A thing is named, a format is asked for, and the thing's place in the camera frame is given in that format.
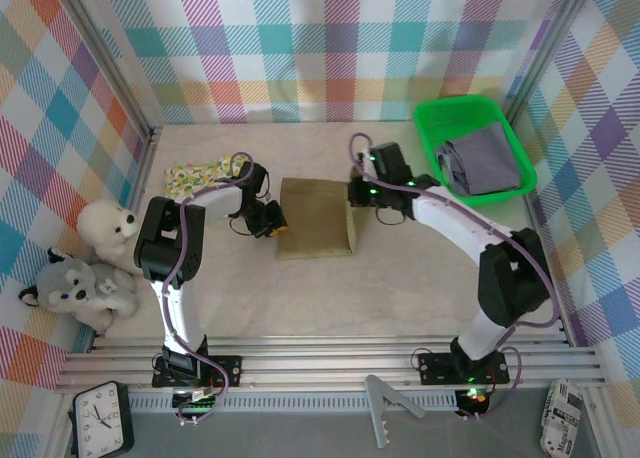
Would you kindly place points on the olive khaki skirt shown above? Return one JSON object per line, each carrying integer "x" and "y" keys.
{"x": 310, "y": 218}

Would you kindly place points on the lemon print skirt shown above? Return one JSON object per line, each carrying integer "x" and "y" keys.
{"x": 200, "y": 175}

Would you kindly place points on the plain lavender skirt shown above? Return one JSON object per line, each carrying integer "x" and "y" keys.
{"x": 480, "y": 163}

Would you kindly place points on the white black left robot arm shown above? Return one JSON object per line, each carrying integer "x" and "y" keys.
{"x": 155, "y": 248}

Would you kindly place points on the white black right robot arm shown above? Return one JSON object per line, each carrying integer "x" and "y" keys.
{"x": 510, "y": 288}

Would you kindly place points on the green plastic basket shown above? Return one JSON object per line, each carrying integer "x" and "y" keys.
{"x": 450, "y": 109}

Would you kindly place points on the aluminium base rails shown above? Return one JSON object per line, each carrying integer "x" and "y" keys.
{"x": 325, "y": 363}

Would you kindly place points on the white teddy bear plush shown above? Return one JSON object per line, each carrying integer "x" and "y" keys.
{"x": 100, "y": 223}

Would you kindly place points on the green controller circuit board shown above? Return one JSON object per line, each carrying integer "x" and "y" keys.
{"x": 195, "y": 400}

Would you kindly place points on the grey plastic clamp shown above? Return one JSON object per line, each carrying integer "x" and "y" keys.
{"x": 375, "y": 398}

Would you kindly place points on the grey husky plush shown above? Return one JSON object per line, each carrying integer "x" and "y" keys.
{"x": 65, "y": 283}

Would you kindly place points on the black controller board orange connector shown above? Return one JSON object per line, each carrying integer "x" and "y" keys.
{"x": 475, "y": 400}

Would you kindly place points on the black alarm clock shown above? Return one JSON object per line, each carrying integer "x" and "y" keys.
{"x": 100, "y": 418}

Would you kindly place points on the newspaper print pouch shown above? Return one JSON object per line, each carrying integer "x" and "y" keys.
{"x": 560, "y": 418}

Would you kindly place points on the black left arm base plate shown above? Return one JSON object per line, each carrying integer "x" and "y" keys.
{"x": 232, "y": 365}

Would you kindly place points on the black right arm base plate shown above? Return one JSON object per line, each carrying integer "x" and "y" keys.
{"x": 435, "y": 368}

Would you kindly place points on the aluminium corner post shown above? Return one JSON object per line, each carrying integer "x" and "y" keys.
{"x": 109, "y": 55}
{"x": 547, "y": 48}

